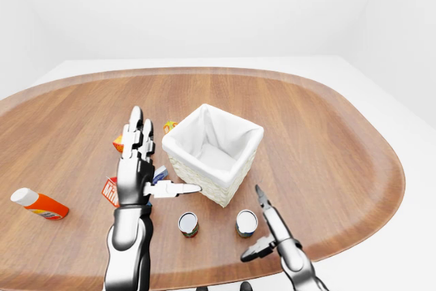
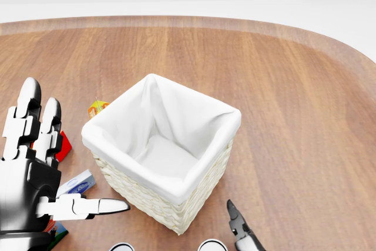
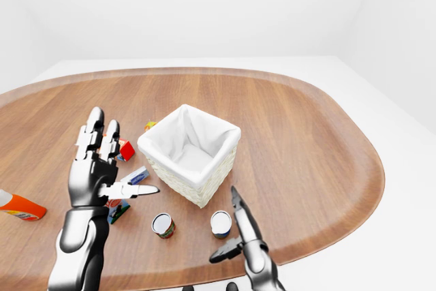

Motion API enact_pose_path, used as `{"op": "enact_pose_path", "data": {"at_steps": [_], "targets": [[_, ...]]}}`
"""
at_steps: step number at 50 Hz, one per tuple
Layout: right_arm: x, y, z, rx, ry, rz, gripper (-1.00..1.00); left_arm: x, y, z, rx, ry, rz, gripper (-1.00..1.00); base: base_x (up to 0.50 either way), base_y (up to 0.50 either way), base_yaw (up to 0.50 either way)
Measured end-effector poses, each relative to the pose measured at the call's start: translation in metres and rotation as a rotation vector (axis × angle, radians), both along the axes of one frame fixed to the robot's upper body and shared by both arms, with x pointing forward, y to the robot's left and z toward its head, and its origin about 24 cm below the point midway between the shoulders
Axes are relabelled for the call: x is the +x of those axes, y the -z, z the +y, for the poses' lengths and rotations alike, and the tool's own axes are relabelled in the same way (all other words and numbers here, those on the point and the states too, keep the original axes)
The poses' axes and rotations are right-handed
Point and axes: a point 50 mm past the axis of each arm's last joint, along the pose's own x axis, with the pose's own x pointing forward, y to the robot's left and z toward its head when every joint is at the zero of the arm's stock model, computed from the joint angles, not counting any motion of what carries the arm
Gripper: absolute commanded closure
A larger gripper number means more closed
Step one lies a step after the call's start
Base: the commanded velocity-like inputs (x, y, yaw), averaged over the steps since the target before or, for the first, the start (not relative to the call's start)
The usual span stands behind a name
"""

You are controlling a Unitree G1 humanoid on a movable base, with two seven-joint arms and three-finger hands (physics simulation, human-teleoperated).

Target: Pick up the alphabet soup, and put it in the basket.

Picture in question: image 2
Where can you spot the white-lined woven basket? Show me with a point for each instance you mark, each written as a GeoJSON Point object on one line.
{"type": "Point", "coordinates": [164, 157]}

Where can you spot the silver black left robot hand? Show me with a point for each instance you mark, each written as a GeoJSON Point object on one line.
{"type": "Point", "coordinates": [32, 180]}

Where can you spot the round tin with pale lid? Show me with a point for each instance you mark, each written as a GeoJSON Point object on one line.
{"type": "Point", "coordinates": [121, 247]}
{"type": "Point", "coordinates": [212, 245]}

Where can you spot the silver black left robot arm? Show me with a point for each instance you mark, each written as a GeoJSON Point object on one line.
{"type": "Point", "coordinates": [17, 243]}

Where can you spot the red box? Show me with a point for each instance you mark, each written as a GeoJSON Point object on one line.
{"type": "Point", "coordinates": [65, 146]}

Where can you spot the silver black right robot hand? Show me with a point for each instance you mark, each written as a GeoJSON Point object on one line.
{"type": "Point", "coordinates": [242, 230]}

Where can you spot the colourful printed box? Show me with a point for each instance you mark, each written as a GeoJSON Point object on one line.
{"type": "Point", "coordinates": [58, 232]}

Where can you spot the blue and white box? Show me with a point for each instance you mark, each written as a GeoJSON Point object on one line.
{"type": "Point", "coordinates": [77, 184]}

